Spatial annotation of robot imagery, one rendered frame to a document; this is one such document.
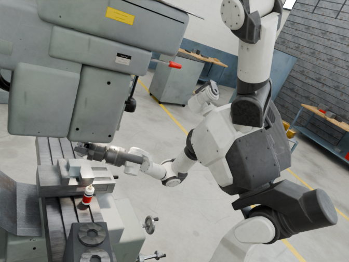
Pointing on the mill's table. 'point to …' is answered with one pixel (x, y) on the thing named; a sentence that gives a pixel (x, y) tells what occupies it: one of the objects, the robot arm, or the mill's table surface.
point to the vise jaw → (85, 172)
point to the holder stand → (88, 243)
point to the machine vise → (70, 181)
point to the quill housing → (98, 104)
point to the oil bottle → (88, 195)
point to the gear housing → (97, 51)
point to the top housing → (121, 21)
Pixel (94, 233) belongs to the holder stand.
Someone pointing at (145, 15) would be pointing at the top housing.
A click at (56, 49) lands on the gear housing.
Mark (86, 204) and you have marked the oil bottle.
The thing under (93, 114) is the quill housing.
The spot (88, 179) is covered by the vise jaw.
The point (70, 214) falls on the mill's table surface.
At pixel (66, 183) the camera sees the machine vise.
